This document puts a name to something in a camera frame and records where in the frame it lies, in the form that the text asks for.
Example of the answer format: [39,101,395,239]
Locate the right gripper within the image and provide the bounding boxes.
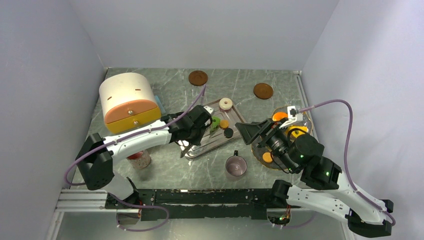
[234,117,298,173]

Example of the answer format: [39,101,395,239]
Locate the green cake slice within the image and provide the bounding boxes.
[209,116,221,134]

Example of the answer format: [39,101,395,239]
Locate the orange biscuit front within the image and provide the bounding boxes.
[262,152,273,163]

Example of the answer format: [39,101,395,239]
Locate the orange biscuit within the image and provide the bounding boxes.
[219,119,230,129]
[262,152,273,163]

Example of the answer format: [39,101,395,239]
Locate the orange donut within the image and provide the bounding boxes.
[272,111,288,122]

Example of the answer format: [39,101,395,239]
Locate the yellow cake piece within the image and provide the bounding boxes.
[286,125,309,138]

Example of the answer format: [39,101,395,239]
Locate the metal tongs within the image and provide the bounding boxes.
[179,141,196,158]

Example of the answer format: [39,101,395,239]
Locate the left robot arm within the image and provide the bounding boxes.
[76,105,214,208]

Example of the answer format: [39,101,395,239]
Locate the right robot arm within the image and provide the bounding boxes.
[235,117,394,238]

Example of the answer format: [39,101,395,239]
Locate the black cookie right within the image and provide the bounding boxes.
[223,128,234,139]

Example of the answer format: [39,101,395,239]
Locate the steel tray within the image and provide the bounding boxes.
[177,98,246,159]

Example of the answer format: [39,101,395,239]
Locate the orange biscuit right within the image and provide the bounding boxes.
[219,119,230,129]

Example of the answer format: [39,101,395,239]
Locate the purple mug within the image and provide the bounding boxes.
[224,150,248,181]

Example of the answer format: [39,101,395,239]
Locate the white donut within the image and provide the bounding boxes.
[219,97,233,111]

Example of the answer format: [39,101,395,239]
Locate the light blue object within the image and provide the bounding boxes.
[154,95,166,115]

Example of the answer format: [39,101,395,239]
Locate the brown coaster right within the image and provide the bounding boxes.
[253,82,274,100]

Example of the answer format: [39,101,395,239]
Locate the brown coaster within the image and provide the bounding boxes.
[253,82,274,100]
[188,70,209,87]

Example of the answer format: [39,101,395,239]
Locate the brown coaster far left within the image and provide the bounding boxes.
[188,70,209,87]

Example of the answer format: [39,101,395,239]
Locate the small glass plate gold rim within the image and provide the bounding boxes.
[271,105,313,140]

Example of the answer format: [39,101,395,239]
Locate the cream bread box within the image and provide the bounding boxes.
[99,72,162,134]

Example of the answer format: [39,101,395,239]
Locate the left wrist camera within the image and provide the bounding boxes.
[203,105,215,116]

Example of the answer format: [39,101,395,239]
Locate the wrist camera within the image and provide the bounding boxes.
[203,105,215,116]
[279,105,303,129]

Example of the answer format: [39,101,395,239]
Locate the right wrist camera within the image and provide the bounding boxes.
[279,105,303,129]

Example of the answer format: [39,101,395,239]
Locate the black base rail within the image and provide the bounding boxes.
[104,188,302,222]

